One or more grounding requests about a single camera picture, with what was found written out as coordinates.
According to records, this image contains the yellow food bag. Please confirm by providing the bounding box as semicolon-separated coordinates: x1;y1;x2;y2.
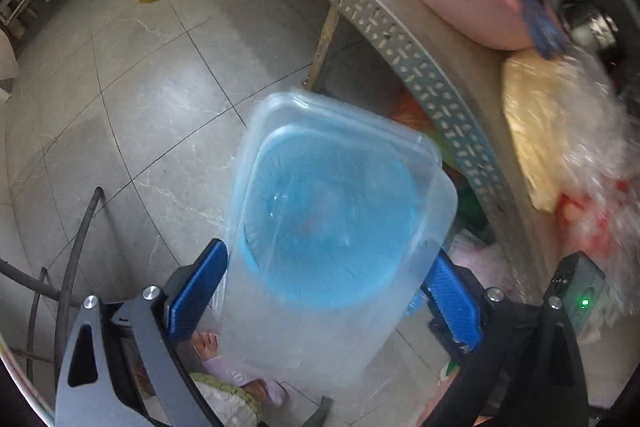
501;49;601;214

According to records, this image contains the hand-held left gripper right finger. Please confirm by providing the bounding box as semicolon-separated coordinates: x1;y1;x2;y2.
420;251;588;427

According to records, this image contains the metal pot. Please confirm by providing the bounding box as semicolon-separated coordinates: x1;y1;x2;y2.
564;1;620;52

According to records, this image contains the perforated metal shelf frame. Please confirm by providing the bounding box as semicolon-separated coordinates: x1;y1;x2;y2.
200;0;533;258

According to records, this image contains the pink cloth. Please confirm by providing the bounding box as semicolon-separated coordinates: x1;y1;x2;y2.
446;231;522;294

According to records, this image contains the orange plastic bag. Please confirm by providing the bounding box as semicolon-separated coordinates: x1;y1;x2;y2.
391;91;437;134

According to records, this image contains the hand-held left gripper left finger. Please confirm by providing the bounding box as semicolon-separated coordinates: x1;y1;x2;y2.
54;238;229;427

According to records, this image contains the pink slipper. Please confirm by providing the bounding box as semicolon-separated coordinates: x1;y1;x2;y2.
199;353;289;409

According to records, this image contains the wooden shelf leg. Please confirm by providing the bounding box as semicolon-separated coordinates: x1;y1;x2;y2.
301;1;342;92

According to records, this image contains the blue scrubber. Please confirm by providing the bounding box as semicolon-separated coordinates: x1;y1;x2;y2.
519;0;569;59

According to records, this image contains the blue plastic bin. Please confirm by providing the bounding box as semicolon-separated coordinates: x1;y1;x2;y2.
239;127;437;319

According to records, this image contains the black hose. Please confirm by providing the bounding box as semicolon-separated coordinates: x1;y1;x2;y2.
54;186;107;350

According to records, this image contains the fuzzy green white clothing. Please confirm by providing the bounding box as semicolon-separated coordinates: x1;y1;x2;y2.
189;371;262;427

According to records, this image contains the clear plastic food container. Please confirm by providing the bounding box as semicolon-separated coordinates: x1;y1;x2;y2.
212;91;458;400

